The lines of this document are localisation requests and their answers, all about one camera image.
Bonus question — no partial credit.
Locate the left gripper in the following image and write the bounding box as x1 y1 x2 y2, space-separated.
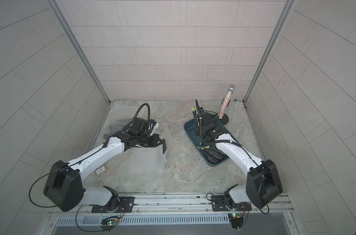
137 133 165 147

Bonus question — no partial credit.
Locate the teal plastic bin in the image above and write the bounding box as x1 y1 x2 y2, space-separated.
183 119 229 167

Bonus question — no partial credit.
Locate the dark purple eggplant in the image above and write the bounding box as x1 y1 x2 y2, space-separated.
192 107 198 117
162 139 167 154

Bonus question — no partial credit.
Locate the clear zip-top bag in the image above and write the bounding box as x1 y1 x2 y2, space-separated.
100 101 140 139
119 127 179 193

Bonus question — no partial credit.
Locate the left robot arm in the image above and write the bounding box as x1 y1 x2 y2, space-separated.
43 117 164 212

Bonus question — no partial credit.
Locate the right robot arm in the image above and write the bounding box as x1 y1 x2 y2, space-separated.
193 109 283 210

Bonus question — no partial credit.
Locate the eggplant at bin front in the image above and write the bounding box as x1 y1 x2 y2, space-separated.
201 147 225 164

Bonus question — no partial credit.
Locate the small printed card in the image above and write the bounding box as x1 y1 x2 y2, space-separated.
94 164 107 177

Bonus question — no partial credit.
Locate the left controller board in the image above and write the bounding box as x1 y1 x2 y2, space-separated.
100 216 119 232

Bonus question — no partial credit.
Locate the controller board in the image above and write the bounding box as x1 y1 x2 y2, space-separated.
100 216 119 232
228 213 245 229

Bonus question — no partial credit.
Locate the right controller board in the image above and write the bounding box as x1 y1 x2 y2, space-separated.
228 213 245 229

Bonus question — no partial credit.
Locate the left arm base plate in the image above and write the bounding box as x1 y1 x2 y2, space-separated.
91 197 135 213

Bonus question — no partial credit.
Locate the aluminium mounting rail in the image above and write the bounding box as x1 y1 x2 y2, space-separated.
47 192 295 216

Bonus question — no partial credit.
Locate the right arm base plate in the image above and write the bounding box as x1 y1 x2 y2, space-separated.
207 195 252 212

